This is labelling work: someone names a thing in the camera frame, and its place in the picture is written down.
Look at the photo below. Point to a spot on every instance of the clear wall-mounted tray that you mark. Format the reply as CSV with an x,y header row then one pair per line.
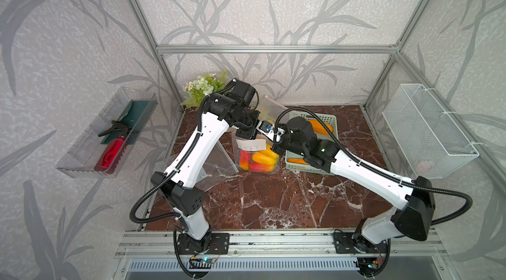
x,y
103,148

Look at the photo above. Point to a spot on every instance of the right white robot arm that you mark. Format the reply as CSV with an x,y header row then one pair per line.
x,y
412,200

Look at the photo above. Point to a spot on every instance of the white wire mesh basket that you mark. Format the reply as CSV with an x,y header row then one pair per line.
x,y
431,141

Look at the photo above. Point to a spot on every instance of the red yellow mango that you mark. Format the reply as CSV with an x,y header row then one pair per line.
x,y
261,168

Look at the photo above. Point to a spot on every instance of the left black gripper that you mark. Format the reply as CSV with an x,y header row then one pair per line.
x,y
252,133

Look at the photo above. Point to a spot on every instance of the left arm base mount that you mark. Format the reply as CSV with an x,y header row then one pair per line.
x,y
212,243

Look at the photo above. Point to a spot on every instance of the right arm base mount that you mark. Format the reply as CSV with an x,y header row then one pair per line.
x,y
349,243

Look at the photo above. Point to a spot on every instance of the orange yellow mango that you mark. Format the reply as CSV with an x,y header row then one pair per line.
x,y
264,158

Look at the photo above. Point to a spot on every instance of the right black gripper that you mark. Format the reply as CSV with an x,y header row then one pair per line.
x,y
275,149

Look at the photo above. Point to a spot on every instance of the clear zip-top bag blue zipper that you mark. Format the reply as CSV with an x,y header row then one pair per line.
x,y
259,144

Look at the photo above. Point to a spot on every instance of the red black pruning shears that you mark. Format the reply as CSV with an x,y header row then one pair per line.
x,y
109,159

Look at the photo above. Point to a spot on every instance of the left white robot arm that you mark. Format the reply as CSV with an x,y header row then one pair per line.
x,y
217,113

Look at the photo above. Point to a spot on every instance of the green plastic basket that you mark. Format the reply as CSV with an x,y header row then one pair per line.
x,y
324,152

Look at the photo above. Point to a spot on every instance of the potted white flower plant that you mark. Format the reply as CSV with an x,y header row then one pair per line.
x,y
203,86

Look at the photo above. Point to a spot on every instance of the green book in tray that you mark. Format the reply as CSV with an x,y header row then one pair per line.
x,y
135,115

